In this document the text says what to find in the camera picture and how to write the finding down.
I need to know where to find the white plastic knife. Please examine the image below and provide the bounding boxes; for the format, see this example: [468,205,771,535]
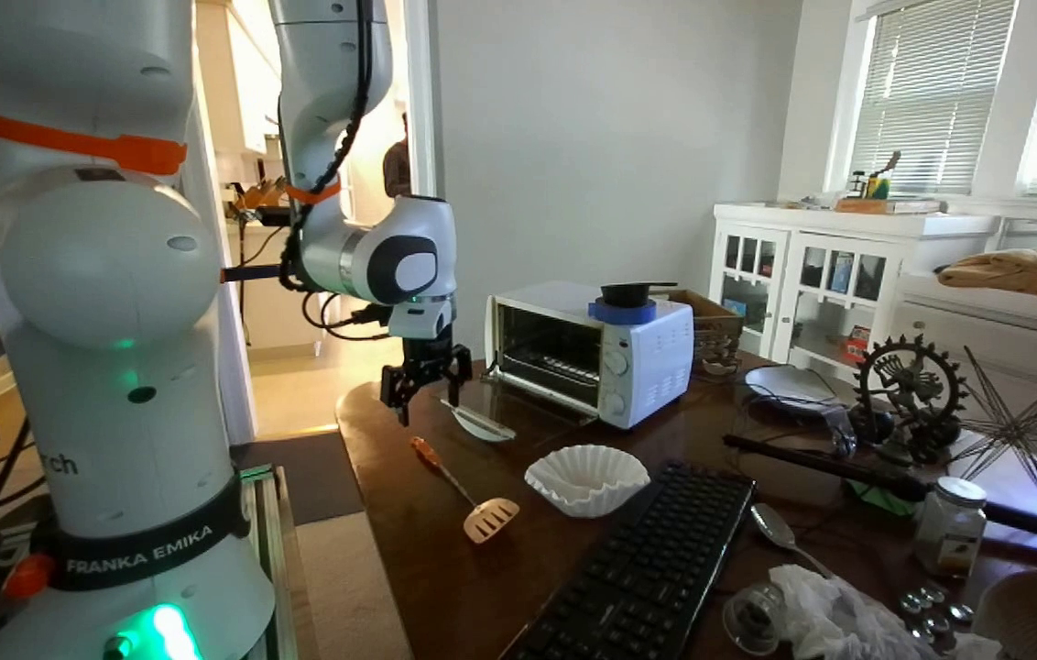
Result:
[435,394,521,448]

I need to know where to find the white glass door cabinet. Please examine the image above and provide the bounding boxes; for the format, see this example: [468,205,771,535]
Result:
[707,198,1001,385]

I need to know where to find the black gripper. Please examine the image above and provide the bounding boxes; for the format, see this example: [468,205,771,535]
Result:
[378,328,482,430]

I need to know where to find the long black stick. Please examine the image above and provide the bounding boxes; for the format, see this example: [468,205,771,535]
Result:
[719,430,1037,553]

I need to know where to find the black computer keyboard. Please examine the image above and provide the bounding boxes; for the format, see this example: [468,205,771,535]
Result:
[503,458,759,660]

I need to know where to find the white paper coffee filter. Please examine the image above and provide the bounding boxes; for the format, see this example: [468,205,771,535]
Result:
[521,438,657,523]

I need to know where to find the dark gear sculpture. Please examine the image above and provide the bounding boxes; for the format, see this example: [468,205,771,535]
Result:
[849,332,974,468]

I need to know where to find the white window blinds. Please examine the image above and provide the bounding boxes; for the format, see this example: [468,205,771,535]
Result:
[842,0,1022,200]

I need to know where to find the orange handled slotted spatula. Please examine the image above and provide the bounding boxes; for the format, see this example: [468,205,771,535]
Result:
[405,434,523,550]

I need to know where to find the grey plate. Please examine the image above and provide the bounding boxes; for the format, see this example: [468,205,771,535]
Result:
[740,360,856,423]

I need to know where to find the white crumpled cloth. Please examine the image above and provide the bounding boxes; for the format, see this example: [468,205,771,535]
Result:
[771,561,974,660]

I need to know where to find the metal rod star sculpture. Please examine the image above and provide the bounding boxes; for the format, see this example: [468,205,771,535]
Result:
[946,342,1037,523]

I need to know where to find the small black pan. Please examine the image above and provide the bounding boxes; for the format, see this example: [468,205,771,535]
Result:
[594,275,682,310]

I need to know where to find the white toaster oven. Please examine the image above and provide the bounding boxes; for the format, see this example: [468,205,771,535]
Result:
[486,277,702,437]

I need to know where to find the glass jar white lid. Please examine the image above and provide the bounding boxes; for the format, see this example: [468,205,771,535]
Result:
[908,474,992,578]

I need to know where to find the white drawer dresser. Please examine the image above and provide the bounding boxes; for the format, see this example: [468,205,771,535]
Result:
[892,249,1037,448]

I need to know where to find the metal spoon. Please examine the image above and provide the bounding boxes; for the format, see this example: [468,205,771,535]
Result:
[743,500,840,578]

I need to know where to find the small clear glass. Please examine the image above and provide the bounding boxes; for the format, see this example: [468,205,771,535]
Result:
[719,578,793,660]

